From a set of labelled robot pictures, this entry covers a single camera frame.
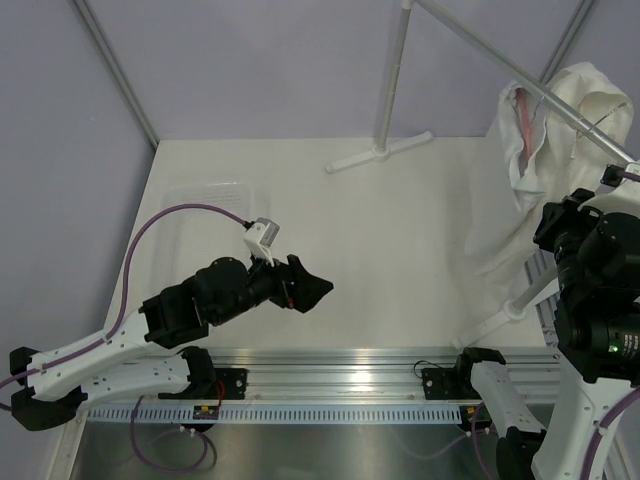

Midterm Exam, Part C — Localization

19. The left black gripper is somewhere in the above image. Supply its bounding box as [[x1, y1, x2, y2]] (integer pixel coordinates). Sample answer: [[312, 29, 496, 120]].
[[212, 244, 333, 327]]

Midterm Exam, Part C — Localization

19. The cream white skirt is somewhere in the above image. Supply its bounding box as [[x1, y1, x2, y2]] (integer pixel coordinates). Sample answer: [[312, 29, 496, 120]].
[[462, 62, 634, 314]]

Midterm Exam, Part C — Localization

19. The pink plastic hanger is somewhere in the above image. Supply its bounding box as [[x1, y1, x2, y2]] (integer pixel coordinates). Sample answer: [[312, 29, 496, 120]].
[[516, 88, 533, 164]]

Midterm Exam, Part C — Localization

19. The cream plastic hanger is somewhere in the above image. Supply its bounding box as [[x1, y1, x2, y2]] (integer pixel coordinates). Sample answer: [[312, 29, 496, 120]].
[[576, 101, 629, 140]]

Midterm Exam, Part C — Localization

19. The white skirt pink hanger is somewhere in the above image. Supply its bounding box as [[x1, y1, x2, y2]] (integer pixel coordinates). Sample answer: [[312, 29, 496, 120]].
[[497, 81, 547, 197]]

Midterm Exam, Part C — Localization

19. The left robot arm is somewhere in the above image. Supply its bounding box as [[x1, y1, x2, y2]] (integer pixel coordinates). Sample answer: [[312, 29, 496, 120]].
[[8, 255, 334, 431]]

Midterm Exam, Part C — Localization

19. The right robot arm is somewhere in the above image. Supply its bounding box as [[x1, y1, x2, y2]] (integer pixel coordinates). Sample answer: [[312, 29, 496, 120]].
[[453, 162, 639, 479]]

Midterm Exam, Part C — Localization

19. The white plastic basket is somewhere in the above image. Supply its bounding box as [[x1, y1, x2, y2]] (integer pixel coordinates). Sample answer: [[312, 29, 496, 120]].
[[156, 180, 271, 257]]

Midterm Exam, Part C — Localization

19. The silver clothes rack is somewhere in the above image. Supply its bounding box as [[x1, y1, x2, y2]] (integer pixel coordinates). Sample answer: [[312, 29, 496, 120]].
[[324, 0, 640, 351]]

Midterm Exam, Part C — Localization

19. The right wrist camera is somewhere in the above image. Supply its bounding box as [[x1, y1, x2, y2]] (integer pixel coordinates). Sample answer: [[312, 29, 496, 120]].
[[600, 162, 640, 188]]

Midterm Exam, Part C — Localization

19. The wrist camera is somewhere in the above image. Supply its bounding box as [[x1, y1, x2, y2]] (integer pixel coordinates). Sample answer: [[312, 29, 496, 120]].
[[600, 162, 640, 188], [243, 217, 280, 267]]

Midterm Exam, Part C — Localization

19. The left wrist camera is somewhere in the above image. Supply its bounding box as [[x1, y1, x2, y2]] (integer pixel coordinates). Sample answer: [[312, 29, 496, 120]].
[[243, 217, 280, 267]]

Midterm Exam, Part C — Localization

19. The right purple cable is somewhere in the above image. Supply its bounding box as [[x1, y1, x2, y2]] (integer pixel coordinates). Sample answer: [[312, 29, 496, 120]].
[[579, 167, 640, 480]]

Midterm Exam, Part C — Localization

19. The purple cable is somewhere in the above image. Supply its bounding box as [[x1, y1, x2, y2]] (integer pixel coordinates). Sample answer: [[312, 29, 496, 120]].
[[0, 203, 251, 412], [579, 167, 640, 480]]

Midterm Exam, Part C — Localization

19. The aluminium mounting rail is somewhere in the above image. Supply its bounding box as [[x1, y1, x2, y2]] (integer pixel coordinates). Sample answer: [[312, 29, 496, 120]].
[[89, 349, 566, 406]]

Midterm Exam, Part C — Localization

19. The white slotted cable duct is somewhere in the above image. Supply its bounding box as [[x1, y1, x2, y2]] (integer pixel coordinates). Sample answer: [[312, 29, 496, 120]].
[[87, 403, 462, 425]]

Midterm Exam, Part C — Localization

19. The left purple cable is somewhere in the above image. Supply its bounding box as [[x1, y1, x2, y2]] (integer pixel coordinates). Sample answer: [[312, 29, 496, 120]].
[[0, 203, 251, 412]]

